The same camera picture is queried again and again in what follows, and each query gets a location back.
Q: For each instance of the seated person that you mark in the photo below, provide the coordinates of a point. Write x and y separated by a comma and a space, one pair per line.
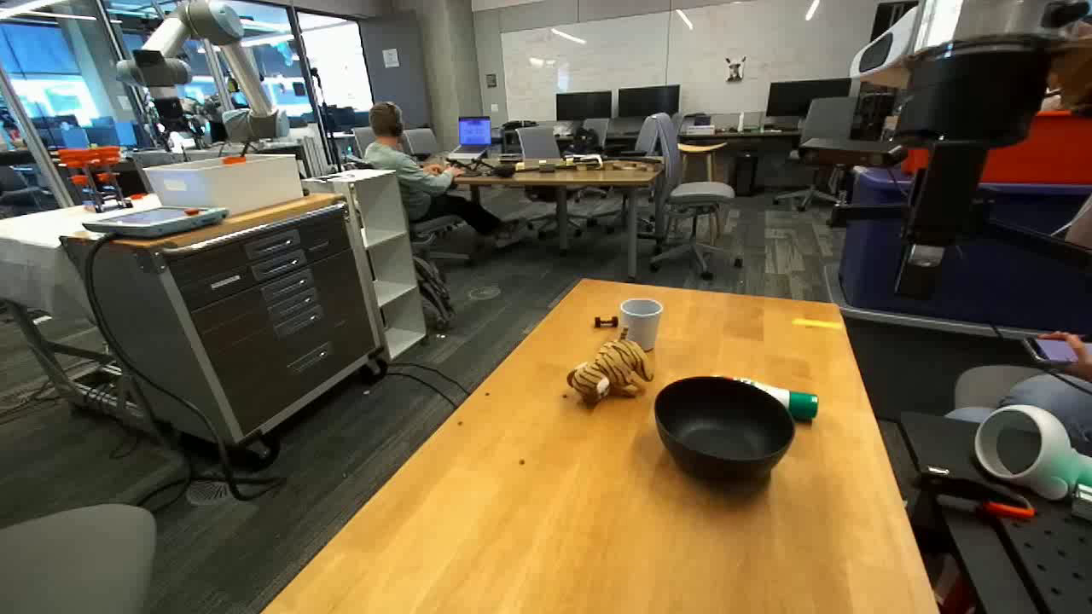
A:
425, 184

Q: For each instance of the black monitor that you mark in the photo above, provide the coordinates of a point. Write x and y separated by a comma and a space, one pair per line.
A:
582, 104
636, 104

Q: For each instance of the white shelf unit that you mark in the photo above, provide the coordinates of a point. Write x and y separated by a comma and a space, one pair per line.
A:
382, 226

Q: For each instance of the white bottle green cap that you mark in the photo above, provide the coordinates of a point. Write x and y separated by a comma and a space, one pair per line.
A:
802, 408

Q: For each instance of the black bowl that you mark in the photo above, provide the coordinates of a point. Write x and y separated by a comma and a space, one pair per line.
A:
722, 429

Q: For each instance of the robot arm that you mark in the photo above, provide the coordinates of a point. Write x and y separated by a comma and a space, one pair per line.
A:
969, 75

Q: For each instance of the tiger plushie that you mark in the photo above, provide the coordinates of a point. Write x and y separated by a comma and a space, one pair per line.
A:
614, 368

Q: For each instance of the black monitor left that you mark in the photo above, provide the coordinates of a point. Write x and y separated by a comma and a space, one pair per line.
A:
582, 104

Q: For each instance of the grey cup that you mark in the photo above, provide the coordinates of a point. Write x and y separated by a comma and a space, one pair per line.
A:
640, 321

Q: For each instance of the grey chair foreground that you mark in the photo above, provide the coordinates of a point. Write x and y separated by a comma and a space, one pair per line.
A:
81, 560

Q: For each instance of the orange handled tool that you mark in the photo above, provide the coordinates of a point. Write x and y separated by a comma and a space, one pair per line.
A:
991, 505

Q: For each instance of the small black object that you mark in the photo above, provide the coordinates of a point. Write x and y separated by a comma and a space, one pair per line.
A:
605, 321

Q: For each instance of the grey office chair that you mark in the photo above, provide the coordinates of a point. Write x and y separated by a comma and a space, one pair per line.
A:
681, 203

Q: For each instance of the grey tool cabinet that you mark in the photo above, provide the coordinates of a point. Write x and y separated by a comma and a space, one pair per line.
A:
240, 324

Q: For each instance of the wooden work table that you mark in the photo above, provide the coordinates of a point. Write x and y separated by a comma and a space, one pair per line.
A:
630, 180

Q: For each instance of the grey laptop on cabinet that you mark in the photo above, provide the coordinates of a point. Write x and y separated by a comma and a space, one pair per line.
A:
150, 223

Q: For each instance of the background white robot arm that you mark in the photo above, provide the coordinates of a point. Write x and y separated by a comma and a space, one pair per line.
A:
157, 66

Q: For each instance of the open laptop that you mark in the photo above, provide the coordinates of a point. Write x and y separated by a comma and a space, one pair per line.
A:
471, 133

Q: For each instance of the black monitor right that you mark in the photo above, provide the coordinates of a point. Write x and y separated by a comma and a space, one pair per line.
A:
636, 104

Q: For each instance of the blue bin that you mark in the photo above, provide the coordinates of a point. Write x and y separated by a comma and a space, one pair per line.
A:
983, 280

